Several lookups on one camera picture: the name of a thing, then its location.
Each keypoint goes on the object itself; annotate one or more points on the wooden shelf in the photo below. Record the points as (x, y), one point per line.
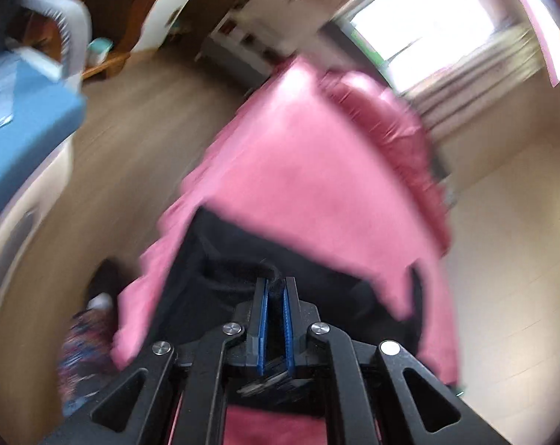
(117, 14)

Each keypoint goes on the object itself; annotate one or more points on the pink crumpled duvet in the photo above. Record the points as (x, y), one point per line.
(391, 120)

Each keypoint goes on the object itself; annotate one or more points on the sheer grey curtain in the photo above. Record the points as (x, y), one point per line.
(470, 74)

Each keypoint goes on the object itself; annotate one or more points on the white cabinet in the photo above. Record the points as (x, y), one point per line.
(168, 4)

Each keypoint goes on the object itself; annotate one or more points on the bright window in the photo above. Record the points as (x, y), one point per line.
(423, 14)

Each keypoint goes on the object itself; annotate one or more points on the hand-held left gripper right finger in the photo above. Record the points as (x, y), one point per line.
(289, 320)

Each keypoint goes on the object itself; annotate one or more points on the pink bed sheet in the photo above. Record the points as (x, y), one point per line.
(284, 162)

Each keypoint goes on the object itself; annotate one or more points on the person's dark slipper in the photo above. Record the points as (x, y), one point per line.
(106, 278)

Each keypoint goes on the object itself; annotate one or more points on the white plastic chair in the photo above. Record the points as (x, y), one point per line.
(71, 23)

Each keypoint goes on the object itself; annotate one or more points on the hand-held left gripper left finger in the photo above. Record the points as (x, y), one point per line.
(261, 320)

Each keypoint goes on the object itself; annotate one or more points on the pink curtain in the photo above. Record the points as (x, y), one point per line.
(546, 32)

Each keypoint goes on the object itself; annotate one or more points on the grey bedside cabinet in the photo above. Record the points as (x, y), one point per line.
(233, 51)

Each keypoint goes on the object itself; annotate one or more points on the black pants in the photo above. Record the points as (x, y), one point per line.
(224, 250)

